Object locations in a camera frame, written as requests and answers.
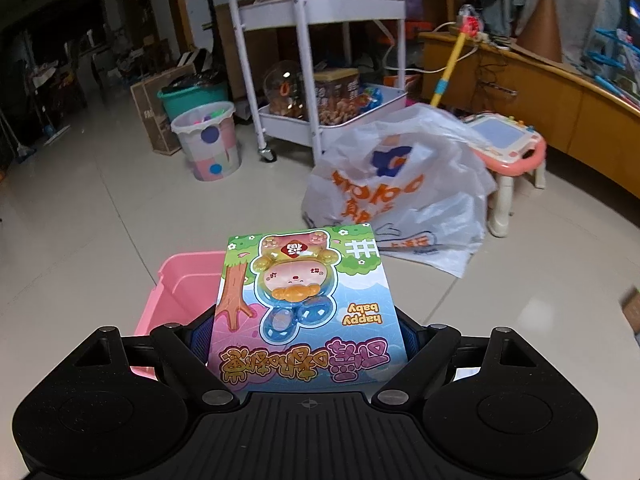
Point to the grey cloth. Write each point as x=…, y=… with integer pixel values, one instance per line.
x=585, y=5

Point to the pink plastic bin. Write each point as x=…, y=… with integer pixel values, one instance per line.
x=185, y=290

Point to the wooden cabinet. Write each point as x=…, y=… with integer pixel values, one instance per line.
x=550, y=110

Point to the clear snack jar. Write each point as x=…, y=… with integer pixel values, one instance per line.
x=285, y=90

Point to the green plastic bucket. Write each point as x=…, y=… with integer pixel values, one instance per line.
x=195, y=100

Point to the white printed plastic bag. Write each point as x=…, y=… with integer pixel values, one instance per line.
x=400, y=185

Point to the pink drawing board table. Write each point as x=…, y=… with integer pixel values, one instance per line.
x=500, y=135

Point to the floor mop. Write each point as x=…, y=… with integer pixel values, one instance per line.
x=56, y=135

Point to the brown cardboard piece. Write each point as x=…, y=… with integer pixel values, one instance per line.
x=631, y=312

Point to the brown cardboard box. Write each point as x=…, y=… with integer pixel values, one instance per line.
x=150, y=115

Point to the white rolling cart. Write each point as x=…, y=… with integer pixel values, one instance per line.
x=320, y=10

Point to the brown paper cone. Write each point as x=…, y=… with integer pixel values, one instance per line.
x=542, y=30

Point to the polka-dot waste bin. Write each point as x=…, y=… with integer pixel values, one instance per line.
x=210, y=155

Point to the yellow toy stick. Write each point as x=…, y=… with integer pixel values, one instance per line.
x=450, y=65

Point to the printed snack box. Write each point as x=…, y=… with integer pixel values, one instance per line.
x=337, y=97

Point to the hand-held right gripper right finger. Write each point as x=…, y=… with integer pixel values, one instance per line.
x=411, y=341

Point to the blue clothes hangers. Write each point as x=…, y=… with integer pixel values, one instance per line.
x=612, y=60

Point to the colourful cartoon toy box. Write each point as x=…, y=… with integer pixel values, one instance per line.
x=300, y=310

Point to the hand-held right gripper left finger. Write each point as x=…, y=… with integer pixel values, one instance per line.
x=200, y=345

